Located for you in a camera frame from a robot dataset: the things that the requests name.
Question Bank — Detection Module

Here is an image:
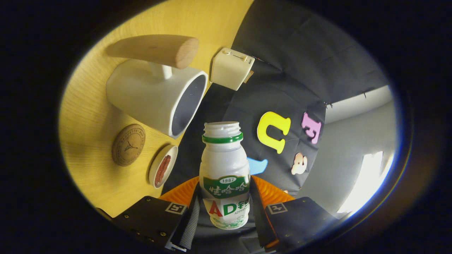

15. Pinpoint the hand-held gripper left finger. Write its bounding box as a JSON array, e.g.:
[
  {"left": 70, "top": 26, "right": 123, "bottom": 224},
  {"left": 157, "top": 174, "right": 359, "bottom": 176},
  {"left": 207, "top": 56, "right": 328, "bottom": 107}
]
[{"left": 112, "top": 176, "right": 202, "bottom": 253}]

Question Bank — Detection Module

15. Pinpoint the round cork coaster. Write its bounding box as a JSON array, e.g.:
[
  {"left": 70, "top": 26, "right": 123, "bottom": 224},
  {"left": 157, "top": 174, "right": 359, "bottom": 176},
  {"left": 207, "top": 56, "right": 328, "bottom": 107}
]
[{"left": 112, "top": 124, "right": 146, "bottom": 167}]

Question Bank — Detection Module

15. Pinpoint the white cup wooden handle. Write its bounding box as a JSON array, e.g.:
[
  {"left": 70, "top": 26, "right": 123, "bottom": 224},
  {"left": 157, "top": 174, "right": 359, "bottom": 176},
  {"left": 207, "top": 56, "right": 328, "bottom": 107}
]
[{"left": 106, "top": 34, "right": 209, "bottom": 139}]

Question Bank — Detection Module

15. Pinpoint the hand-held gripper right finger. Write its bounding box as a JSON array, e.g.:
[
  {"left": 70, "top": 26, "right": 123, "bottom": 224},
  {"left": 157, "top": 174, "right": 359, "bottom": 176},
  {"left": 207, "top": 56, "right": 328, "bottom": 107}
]
[{"left": 250, "top": 175, "right": 339, "bottom": 252}]

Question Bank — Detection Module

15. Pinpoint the round white plate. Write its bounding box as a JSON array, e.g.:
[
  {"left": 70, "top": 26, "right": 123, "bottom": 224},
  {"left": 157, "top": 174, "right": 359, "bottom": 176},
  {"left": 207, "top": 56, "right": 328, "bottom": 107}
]
[{"left": 148, "top": 145, "right": 179, "bottom": 189}]

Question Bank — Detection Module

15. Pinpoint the white juice bottle green label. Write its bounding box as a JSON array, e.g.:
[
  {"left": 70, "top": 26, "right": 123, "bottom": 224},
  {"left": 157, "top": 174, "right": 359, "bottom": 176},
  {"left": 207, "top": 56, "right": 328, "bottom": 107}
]
[{"left": 200, "top": 121, "right": 252, "bottom": 230}]

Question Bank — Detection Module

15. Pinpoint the wooden table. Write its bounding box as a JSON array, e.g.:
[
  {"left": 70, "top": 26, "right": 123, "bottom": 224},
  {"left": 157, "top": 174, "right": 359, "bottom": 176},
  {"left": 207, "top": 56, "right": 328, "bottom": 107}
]
[{"left": 58, "top": 0, "right": 255, "bottom": 218}]

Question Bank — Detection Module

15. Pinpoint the black backdrop cloth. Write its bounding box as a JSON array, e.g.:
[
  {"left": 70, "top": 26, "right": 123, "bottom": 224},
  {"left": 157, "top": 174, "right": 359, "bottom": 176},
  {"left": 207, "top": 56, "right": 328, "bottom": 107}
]
[{"left": 161, "top": 0, "right": 391, "bottom": 253}]

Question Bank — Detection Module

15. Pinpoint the cream toaster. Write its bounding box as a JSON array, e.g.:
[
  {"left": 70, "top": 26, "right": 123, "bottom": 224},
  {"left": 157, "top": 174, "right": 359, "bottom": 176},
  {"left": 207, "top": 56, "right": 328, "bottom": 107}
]
[{"left": 210, "top": 48, "right": 255, "bottom": 91}]

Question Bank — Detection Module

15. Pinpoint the red meat strip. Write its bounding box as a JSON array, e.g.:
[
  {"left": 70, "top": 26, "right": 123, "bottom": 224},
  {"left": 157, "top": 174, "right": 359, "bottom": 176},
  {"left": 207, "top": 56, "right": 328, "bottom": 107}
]
[
  {"left": 154, "top": 159, "right": 166, "bottom": 186},
  {"left": 161, "top": 155, "right": 172, "bottom": 180}
]

